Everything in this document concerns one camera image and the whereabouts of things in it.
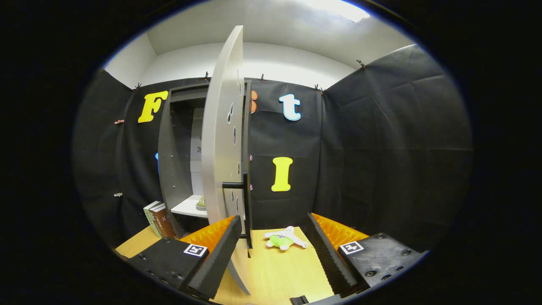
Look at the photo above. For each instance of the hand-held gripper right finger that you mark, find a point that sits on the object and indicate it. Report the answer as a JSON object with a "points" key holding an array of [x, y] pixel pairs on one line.
{"points": [[326, 258]]}

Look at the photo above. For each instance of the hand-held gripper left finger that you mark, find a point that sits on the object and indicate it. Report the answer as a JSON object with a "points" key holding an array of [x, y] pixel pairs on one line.
{"points": [[222, 258]]}

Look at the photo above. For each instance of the olive green cup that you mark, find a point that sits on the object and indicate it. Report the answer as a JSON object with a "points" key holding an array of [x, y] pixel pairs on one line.
{"points": [[201, 202]]}

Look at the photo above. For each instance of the beige cabinet door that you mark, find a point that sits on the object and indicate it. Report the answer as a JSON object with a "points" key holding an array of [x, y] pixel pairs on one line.
{"points": [[218, 127]]}

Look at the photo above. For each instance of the green and white plush toy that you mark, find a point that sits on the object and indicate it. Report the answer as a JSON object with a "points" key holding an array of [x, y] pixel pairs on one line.
{"points": [[280, 241]]}

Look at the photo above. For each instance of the cabinet shelf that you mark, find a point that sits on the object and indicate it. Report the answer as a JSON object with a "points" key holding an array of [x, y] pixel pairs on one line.
{"points": [[186, 206]]}

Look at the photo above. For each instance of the brown book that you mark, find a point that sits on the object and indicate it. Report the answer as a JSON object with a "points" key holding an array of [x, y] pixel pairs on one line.
{"points": [[167, 224], [158, 226]]}

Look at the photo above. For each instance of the green book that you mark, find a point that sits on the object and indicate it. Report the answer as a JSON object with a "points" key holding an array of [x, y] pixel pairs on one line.
{"points": [[149, 220]]}

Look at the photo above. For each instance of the dark grey cabinet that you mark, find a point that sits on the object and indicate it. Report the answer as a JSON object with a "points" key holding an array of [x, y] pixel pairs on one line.
{"points": [[165, 169]]}

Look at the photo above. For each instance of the black backdrop cloth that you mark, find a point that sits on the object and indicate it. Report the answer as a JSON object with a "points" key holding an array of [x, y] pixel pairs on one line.
{"points": [[381, 148]]}

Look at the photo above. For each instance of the long ceiling light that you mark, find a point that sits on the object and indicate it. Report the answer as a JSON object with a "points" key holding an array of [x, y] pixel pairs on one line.
{"points": [[343, 8]]}

